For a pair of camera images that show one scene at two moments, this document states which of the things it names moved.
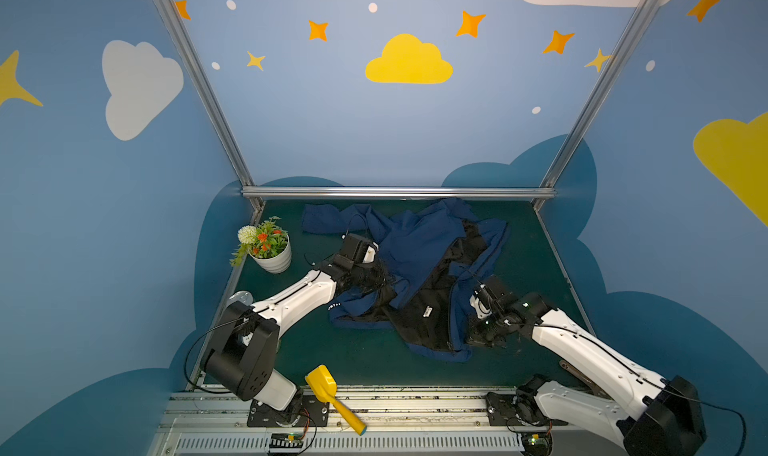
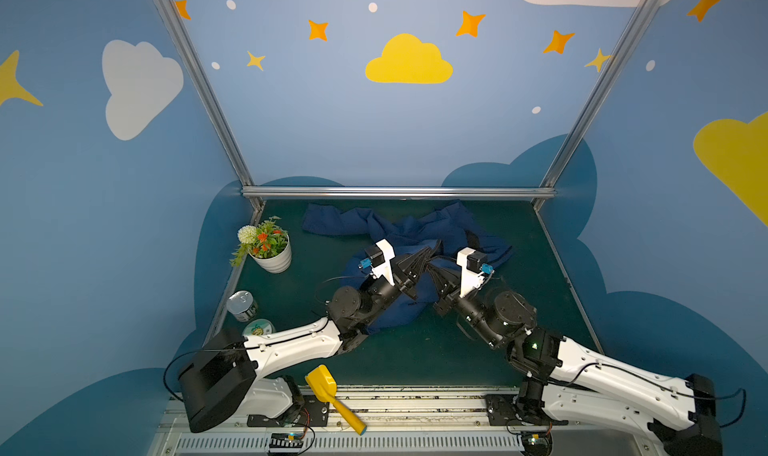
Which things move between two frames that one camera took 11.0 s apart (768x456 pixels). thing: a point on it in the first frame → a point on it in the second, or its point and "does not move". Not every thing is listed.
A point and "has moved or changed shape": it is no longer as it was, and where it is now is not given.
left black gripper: [372, 276] → [405, 276]
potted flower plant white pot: [267, 244] does not move
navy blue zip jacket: [435, 255] has moved or changed shape
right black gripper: [486, 325] → [453, 288]
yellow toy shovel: [325, 389] does not move
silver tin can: [242, 296] does not move
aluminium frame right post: [623, 45] does not move
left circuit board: [286, 443] does not move
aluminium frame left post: [202, 81] does not move
